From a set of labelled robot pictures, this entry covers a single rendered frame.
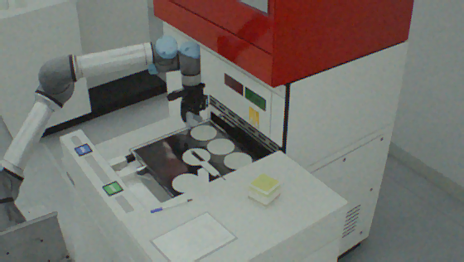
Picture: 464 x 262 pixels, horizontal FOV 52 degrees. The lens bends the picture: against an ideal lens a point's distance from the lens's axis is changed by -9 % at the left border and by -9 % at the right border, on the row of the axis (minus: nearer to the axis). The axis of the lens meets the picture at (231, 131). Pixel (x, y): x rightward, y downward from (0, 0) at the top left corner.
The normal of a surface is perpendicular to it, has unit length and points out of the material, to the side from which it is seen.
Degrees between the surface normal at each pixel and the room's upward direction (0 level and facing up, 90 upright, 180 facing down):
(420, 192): 0
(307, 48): 90
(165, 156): 0
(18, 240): 90
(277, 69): 90
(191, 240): 0
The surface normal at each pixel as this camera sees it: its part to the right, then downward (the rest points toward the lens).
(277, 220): 0.00, -0.83
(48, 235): 0.54, 0.47
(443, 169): -0.81, 0.33
